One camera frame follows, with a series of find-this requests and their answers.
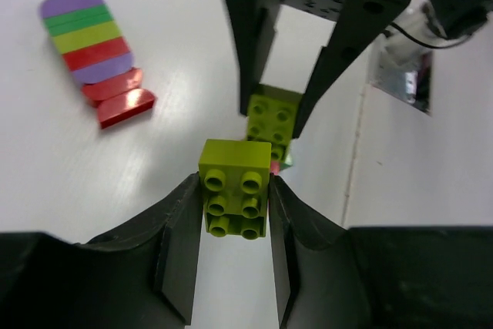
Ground red rounded lego brick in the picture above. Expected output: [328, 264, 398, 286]
[270, 161, 280, 175]

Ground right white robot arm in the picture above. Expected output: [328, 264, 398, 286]
[224, 0, 492, 137]

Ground lime green lego bricks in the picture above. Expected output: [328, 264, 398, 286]
[198, 139, 271, 240]

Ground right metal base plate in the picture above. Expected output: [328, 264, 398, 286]
[369, 52, 434, 115]

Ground multicolour lego tower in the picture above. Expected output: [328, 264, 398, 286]
[39, 0, 156, 129]

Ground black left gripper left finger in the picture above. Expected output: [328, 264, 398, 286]
[1, 174, 203, 328]

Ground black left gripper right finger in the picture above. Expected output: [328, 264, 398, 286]
[269, 176, 492, 328]

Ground small green lego wedge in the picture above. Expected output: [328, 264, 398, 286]
[279, 151, 293, 171]

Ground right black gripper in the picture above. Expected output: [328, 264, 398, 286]
[224, 0, 411, 139]

